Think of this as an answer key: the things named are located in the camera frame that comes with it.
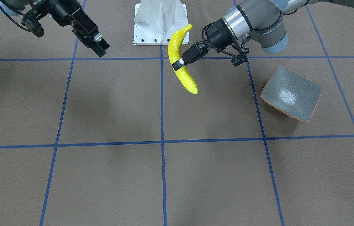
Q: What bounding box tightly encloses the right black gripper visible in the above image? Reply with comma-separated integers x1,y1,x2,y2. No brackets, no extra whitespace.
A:
48,0,110,58

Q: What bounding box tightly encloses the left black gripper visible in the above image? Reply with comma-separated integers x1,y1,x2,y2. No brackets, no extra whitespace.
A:
171,19,240,71

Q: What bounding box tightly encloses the yellow banana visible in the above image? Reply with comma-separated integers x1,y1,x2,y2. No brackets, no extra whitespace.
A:
168,24,198,94

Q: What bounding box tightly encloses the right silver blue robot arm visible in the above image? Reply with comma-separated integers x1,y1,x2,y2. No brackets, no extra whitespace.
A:
0,0,110,58

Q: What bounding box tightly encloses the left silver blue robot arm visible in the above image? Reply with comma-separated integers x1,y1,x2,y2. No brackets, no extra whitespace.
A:
171,0,316,71

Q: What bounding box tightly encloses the grey square orange-rimmed plate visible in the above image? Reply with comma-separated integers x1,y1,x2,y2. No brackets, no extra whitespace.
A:
260,64,324,123

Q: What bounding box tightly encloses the brown paper table mat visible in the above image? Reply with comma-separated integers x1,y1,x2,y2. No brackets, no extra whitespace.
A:
0,0,354,226

